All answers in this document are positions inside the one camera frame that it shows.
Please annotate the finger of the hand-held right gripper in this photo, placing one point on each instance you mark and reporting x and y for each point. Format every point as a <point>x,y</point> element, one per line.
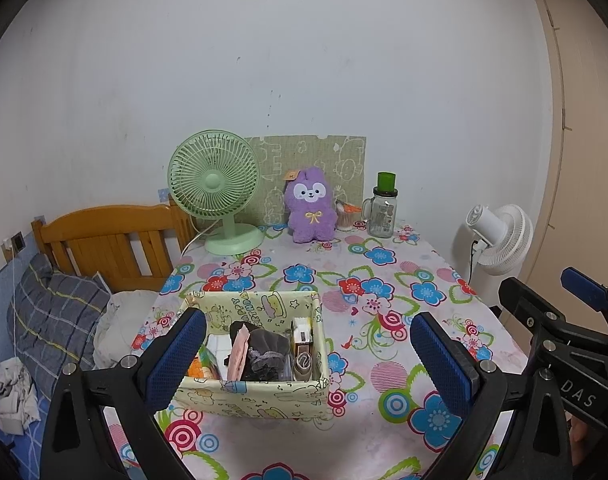
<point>586,287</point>
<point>531,305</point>

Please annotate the beige sock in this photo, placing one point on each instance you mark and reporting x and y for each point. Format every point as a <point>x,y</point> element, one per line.
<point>302,365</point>

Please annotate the blue wall sticker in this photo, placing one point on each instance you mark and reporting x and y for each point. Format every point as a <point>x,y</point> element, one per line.
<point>164,195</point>

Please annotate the pink cloth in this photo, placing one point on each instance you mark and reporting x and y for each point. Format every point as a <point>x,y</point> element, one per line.
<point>239,352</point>

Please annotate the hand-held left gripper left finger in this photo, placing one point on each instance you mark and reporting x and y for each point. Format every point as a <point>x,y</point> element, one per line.
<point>174,360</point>

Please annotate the green desk fan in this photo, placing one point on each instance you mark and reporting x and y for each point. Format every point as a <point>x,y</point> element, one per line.
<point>214,180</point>

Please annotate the crumpled white cloth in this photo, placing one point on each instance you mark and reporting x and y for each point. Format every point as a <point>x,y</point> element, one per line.
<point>11,395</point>

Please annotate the white quilt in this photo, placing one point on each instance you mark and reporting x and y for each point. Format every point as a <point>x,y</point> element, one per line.
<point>124,320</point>

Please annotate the blue bed sheet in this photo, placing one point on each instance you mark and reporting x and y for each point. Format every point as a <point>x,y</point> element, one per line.
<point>24,455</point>

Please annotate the white standing fan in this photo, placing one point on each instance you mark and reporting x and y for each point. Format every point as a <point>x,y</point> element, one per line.
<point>504,240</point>

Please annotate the green patterned wall board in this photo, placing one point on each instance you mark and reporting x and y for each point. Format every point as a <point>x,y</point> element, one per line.
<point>334,155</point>

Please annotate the person's right hand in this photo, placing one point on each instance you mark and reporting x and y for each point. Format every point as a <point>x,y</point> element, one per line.
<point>579,440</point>

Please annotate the glass jar mug green lid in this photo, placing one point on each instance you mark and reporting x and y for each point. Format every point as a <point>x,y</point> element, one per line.
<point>381,215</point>

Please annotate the cotton swab container orange lid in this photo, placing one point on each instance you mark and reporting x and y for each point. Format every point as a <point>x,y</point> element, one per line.
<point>345,217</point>

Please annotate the wooden bed headboard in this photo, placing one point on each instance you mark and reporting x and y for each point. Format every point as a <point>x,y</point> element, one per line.
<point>104,232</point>

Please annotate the floral tablecloth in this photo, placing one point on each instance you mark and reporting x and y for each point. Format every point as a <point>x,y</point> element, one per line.
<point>374,410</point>

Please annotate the yellow cartoon fabric storage box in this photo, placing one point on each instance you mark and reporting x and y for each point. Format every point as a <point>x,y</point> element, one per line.
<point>264,395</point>

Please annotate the beige door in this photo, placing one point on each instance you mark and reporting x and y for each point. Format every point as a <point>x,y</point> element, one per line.
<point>584,135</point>

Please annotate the purple plush toy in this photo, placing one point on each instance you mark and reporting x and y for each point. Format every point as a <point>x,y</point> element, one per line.
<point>311,210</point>

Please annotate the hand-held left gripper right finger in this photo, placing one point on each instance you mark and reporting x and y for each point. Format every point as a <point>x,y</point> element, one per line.
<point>441,360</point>

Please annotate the grey plaid pillow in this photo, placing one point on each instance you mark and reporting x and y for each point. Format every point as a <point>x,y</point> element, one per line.
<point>54,320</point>

